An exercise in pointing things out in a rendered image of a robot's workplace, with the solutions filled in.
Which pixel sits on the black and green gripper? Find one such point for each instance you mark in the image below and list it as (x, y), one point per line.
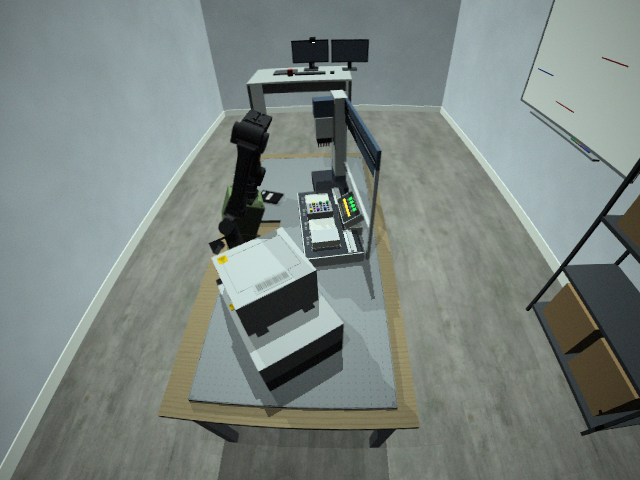
(239, 238)

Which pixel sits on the white well pcr plate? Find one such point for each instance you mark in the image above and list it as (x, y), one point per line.
(316, 198)

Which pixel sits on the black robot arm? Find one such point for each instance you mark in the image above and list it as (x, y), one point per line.
(246, 131)

